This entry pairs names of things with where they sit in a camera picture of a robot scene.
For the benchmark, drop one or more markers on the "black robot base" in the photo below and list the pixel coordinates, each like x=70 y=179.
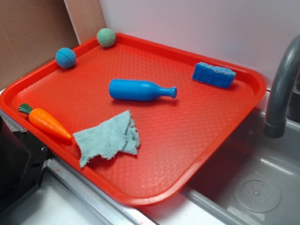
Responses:
x=23 y=159

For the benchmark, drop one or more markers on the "blue plastic bottle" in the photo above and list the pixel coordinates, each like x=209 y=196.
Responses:
x=137 y=90

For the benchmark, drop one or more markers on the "red plastic tray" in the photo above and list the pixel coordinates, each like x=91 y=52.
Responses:
x=177 y=135

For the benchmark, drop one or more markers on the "light green cloth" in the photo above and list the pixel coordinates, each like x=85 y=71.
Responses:
x=118 y=134

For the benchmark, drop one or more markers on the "blue sponge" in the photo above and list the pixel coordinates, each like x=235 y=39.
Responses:
x=220 y=77

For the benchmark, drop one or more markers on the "green textured ball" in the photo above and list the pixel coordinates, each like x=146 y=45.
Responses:
x=106 y=37

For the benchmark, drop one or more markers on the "blue textured ball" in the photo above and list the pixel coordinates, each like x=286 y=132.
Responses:
x=65 y=58

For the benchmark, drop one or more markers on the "orange toy carrot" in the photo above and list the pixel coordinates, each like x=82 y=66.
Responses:
x=44 y=121

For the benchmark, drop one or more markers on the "grey plastic sink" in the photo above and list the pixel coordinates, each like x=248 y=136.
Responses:
x=250 y=180

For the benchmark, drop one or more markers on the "grey faucet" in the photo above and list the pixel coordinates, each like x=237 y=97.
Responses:
x=284 y=99

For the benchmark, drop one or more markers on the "brown cardboard panel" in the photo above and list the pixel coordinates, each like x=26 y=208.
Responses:
x=31 y=31

